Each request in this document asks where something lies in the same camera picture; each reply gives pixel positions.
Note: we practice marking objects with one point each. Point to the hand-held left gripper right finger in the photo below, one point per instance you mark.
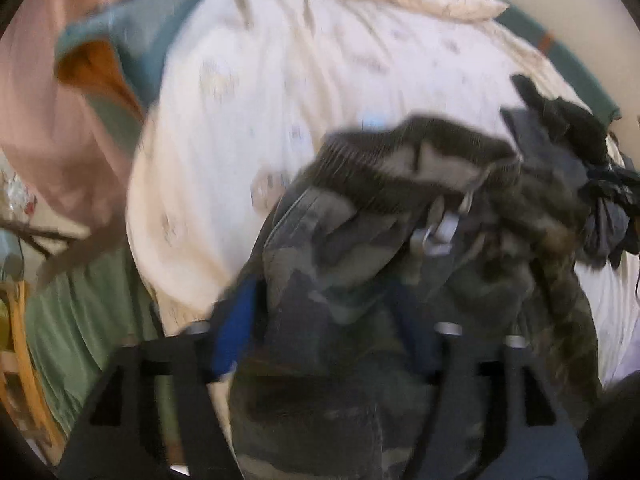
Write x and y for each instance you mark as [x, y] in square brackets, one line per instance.
[450, 360]

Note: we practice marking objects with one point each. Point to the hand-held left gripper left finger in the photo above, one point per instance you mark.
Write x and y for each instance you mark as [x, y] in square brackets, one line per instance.
[230, 335]

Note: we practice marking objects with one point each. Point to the camouflage pants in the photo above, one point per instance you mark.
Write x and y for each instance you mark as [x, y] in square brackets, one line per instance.
[350, 240]

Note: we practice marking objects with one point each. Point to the dark grey pants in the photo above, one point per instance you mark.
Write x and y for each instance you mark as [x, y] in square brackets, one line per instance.
[545, 155]

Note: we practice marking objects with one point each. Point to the green cloth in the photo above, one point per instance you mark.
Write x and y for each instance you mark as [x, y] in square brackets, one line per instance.
[75, 330]

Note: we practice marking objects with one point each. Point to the brown folding chair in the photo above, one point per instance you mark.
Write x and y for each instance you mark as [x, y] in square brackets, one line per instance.
[50, 235]

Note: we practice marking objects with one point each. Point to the light wooden chair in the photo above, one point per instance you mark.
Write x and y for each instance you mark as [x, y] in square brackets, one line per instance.
[22, 360]

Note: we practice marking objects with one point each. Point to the black clothes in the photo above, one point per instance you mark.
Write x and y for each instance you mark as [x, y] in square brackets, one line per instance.
[575, 120]

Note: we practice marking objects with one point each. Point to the cream bear printed blanket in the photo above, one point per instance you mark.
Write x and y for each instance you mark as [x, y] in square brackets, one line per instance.
[280, 60]

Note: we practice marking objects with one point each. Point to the pink curtain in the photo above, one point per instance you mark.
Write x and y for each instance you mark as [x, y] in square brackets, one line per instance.
[45, 110]

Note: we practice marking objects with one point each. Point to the teal orange garment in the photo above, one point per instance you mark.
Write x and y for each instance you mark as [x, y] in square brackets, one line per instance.
[135, 30]

